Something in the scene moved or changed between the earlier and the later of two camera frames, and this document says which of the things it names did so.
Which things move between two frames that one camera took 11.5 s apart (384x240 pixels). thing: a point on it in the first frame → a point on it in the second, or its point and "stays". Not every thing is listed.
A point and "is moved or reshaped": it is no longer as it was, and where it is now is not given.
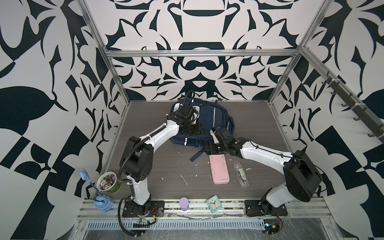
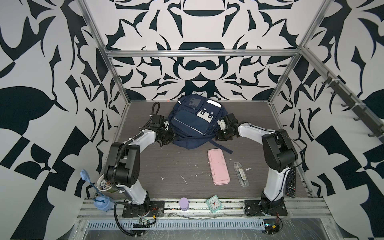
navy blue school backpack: x=212 y=114 is moved or reshaped
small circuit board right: x=271 y=226 stays
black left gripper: x=198 y=130 → x=171 y=137
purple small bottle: x=184 y=204 stays
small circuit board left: x=143 y=223 stays
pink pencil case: x=219 y=170 stays
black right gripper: x=209 y=146 → x=218 y=135
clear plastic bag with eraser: x=241 y=174 stays
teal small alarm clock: x=214 y=204 stays
